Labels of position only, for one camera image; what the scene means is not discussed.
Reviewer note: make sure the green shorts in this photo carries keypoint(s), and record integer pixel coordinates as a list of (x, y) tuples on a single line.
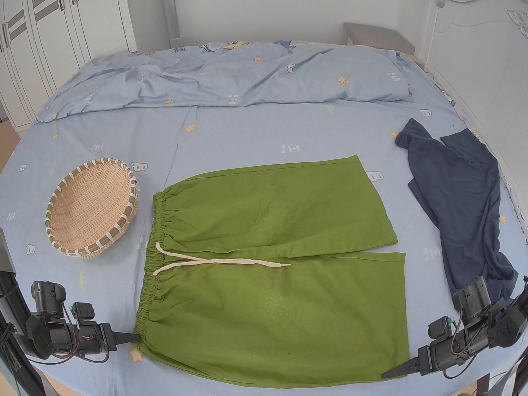
[(268, 303)]

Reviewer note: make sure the dark blue garment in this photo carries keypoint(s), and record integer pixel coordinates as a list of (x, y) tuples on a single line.
[(453, 188)]

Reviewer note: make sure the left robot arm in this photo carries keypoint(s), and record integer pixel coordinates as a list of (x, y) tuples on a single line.
[(45, 336)]

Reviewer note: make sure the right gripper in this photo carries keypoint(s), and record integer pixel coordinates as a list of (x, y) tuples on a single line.
[(445, 355)]

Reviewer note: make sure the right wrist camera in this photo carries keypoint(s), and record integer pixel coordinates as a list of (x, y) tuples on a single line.
[(439, 328)]

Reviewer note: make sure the round woven basket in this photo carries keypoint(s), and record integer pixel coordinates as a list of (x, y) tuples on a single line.
[(86, 204)]

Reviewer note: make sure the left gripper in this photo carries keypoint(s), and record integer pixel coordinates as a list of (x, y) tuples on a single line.
[(95, 338)]

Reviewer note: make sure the grey bedside table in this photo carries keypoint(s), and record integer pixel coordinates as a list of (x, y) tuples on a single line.
[(379, 35)]

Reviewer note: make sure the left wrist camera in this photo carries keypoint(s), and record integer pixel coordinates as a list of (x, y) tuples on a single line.
[(82, 312)]

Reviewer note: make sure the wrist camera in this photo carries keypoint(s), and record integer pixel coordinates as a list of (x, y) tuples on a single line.
[(439, 328), (82, 312)]

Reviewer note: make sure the bed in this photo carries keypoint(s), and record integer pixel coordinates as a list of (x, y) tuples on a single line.
[(288, 130)]

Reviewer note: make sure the white wardrobe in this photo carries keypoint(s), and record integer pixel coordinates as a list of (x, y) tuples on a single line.
[(41, 35)]

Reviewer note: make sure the grey wall pipe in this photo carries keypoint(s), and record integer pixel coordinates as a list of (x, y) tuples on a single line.
[(171, 6)]

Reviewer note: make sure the pale blue quilt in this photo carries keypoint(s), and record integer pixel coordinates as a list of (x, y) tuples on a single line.
[(247, 76)]

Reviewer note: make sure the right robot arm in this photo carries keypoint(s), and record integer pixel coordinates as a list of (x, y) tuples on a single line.
[(507, 324)]

